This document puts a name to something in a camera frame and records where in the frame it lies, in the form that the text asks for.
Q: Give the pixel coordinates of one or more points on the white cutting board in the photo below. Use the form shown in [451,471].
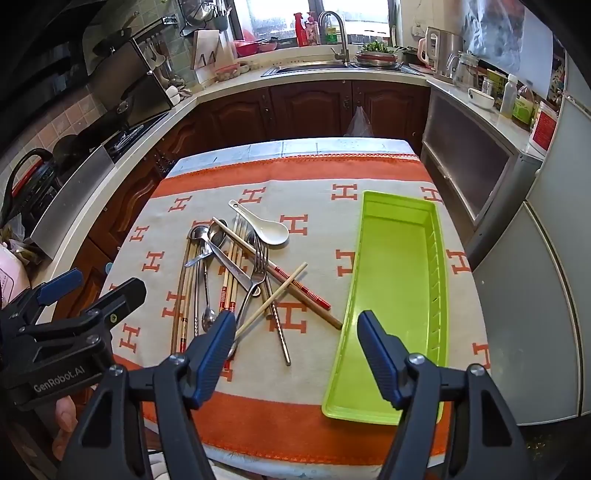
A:
[207,46]

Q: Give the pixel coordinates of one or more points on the white container with red label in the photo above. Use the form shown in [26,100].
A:
[545,127]

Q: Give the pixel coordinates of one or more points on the white kitchen countertop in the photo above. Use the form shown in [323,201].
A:
[231,87]

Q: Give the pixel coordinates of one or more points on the pink basin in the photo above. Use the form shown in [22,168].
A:
[251,47]

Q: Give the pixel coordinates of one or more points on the grey refrigerator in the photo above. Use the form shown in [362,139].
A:
[554,230]

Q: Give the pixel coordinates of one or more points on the dark wooden kitchen cabinets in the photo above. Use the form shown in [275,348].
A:
[300,106]

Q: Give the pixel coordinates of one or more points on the steel fork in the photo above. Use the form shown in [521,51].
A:
[258,272]

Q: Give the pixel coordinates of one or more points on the black range hood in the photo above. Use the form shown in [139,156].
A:
[46,60]

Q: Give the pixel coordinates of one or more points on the pink lidded food container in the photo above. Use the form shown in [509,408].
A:
[227,73]

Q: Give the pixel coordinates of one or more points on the brown wooden chopstick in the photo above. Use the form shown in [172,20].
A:
[330,321]

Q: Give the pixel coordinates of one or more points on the hanging plastic bag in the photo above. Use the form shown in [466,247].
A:
[359,124]

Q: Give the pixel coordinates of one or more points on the white paper sheet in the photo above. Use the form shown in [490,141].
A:
[538,55]

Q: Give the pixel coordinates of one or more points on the steel kitchen sink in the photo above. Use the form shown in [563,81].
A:
[304,69]

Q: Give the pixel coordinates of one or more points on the steel stove splash guard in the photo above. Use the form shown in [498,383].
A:
[74,203]
[134,78]

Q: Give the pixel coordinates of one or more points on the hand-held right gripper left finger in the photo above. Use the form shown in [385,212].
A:
[214,350]

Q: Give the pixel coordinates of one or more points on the glass pitcher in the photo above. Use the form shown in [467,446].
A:
[464,69]

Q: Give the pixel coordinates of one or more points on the orange patterned tablecloth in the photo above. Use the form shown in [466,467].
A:
[300,198]

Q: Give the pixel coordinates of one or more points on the steel kitchen faucet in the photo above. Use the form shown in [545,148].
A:
[341,37]

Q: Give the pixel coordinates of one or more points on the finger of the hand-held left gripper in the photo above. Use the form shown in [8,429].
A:
[124,297]
[60,286]

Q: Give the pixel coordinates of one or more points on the steel electric kettle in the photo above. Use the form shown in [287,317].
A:
[445,50]

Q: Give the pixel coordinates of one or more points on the clear plastic bag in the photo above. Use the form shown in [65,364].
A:
[489,32]

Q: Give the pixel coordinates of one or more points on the hanging kitchen spatulas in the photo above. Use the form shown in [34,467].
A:
[159,60]

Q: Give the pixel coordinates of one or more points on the white cups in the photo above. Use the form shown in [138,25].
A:
[175,94]

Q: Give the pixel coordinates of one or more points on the kitchen window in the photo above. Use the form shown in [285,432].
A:
[277,18]

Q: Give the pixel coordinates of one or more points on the steel basin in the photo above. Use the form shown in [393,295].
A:
[376,60]

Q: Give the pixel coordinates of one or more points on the white ceramic spoon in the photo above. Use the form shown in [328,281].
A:
[272,230]

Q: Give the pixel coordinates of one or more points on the pink rice cooker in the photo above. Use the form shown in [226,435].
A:
[11,277]

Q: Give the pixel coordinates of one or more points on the green vegetables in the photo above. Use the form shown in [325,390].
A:
[376,47]

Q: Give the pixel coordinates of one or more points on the wall dish rack with pots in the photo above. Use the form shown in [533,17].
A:
[203,16]

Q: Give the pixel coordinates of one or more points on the clear plastic bottle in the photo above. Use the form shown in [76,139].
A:
[509,97]

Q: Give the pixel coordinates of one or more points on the large steel spoon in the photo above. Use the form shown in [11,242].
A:
[217,235]

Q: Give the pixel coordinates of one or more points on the plain bamboo chopstick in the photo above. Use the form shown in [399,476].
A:
[258,318]

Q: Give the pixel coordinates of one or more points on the green food package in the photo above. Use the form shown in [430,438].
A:
[494,83]

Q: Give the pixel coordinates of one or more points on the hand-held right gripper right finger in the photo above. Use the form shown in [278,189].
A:
[378,350]

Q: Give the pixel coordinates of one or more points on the person's left hand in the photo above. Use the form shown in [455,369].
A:
[64,417]

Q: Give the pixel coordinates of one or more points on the oil bottle with green label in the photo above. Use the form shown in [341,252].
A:
[524,110]

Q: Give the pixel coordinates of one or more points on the bag of dried food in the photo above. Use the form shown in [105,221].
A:
[23,244]

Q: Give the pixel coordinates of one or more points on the red spray bottle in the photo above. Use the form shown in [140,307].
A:
[301,32]

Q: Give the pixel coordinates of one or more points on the black gas stove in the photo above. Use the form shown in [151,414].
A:
[134,136]

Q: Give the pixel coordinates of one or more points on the green plastic utensil tray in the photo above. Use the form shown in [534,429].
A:
[392,277]

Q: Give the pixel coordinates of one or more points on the white bowl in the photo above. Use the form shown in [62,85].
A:
[481,98]

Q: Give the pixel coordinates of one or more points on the green dish soap bottle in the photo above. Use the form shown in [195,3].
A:
[330,34]

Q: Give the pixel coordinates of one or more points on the black wok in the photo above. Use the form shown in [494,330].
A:
[78,147]

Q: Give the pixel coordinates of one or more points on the pink bottle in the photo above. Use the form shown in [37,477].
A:
[313,32]

